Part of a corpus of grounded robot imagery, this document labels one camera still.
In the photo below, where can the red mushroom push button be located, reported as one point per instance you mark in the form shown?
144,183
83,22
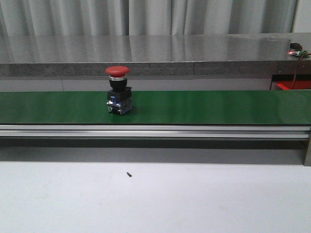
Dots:
119,98

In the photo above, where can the grey stone counter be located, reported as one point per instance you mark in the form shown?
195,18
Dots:
153,55

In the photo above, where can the green conveyor belt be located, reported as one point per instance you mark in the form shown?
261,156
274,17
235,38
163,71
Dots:
160,107

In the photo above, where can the red plastic tray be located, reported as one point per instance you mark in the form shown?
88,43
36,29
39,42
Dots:
299,85

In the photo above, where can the small green circuit board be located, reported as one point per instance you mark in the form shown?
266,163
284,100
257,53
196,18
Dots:
296,49

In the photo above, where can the grey curtain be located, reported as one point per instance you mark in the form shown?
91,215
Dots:
153,17

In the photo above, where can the aluminium conveyor frame rail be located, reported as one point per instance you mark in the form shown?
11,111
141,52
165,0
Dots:
276,145

